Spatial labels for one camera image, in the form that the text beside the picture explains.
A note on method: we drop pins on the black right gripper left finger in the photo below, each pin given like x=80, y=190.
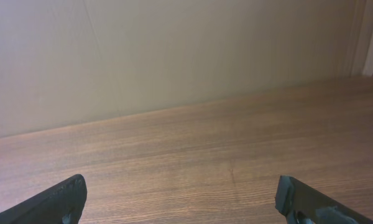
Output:
x=61, y=203

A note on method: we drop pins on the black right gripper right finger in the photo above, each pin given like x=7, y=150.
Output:
x=299, y=203

